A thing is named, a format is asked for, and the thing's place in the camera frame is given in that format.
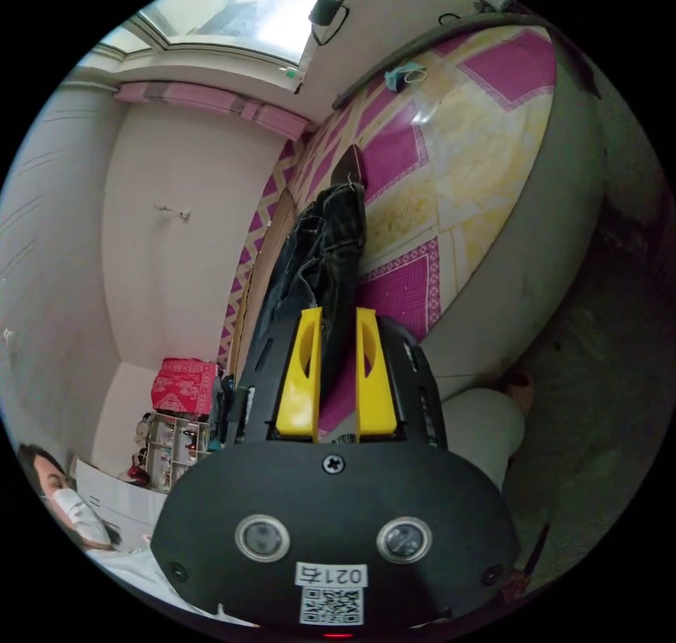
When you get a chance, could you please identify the window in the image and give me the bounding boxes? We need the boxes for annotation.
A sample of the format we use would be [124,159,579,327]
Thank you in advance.
[100,0,349,84]

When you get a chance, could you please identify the shelf with small items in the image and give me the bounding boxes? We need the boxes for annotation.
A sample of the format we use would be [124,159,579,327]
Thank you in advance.
[126,409,213,492]

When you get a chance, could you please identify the black device on wall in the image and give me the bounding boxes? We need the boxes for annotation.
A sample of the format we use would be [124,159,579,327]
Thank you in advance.
[308,0,351,47]

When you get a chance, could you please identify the red patterned carton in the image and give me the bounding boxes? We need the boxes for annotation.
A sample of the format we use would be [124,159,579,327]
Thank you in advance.
[151,357,218,417]

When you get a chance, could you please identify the blue face mask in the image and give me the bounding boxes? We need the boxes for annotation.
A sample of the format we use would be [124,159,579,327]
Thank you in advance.
[384,61,427,93]

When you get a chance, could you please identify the pink curtain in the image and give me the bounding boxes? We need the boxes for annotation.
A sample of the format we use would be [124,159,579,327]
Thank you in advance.
[112,82,313,141]

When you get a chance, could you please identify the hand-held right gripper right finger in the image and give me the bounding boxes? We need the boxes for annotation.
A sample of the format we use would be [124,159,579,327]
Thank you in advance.
[354,306,397,444]

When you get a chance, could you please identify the brown cardboard board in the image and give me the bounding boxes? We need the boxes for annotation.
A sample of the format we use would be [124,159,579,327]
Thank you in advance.
[230,188,302,385]

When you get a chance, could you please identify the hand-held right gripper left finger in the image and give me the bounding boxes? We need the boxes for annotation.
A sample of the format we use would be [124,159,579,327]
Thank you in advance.
[273,306,324,442]

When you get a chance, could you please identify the black pants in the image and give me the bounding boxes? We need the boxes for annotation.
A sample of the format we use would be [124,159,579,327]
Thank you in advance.
[246,144,370,417]

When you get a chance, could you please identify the bed with pink yellow mat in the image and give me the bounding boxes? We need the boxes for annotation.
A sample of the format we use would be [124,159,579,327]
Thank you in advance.
[216,19,608,443]

